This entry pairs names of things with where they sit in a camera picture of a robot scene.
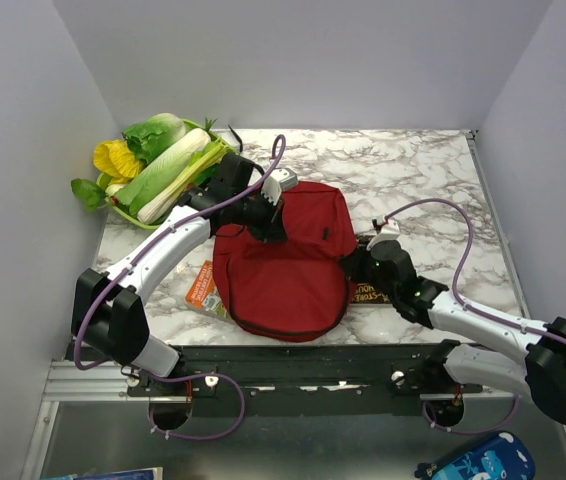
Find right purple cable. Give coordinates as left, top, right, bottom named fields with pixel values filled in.
left=382, top=198, right=566, bottom=435

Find aluminium rail frame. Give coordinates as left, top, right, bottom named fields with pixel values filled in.
left=24, top=129, right=566, bottom=479

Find blue book corner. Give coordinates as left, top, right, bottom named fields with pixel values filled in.
left=75, top=467, right=163, bottom=480

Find treehouse storey book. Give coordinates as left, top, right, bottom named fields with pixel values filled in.
left=350, top=234, right=394, bottom=305

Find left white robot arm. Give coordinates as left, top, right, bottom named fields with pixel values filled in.
left=71, top=153, right=298, bottom=395

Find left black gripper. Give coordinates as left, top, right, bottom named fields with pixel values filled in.
left=231, top=188, right=288, bottom=243

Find napa cabbage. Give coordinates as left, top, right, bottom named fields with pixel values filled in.
left=115, top=141, right=199, bottom=217

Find yellow leaf vegetable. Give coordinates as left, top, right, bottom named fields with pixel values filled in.
left=93, top=139, right=145, bottom=184

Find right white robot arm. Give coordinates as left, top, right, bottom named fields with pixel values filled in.
left=339, top=240, right=566, bottom=425

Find blue pencil case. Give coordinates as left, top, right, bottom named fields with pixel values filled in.
left=414, top=431, right=537, bottom=480

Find orange paperback book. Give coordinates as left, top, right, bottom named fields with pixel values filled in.
left=185, top=260, right=231, bottom=321

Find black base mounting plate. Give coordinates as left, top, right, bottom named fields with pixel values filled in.
left=124, top=341, right=481, bottom=426

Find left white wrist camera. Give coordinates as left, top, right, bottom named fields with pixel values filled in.
left=260, top=168, right=298, bottom=206

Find celery stalk bunch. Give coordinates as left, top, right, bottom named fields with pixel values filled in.
left=147, top=140, right=234, bottom=209

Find red backpack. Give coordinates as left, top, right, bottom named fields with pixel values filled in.
left=212, top=182, right=357, bottom=343

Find green lettuce head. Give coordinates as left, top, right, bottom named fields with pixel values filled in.
left=123, top=113, right=187, bottom=164

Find green plastic basket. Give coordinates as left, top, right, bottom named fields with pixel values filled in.
left=96, top=119, right=235, bottom=230

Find dark green spinach leaf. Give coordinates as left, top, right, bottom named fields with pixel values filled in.
left=71, top=178, right=107, bottom=212

